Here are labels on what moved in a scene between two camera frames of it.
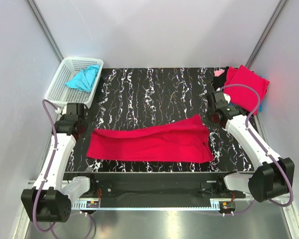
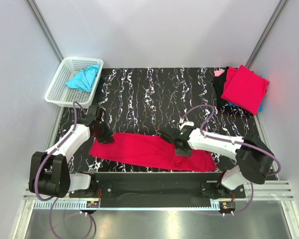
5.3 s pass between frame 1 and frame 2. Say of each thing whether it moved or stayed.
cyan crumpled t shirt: stayed
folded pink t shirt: stayed
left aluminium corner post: stayed
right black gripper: moved
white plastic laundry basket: stayed
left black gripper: moved
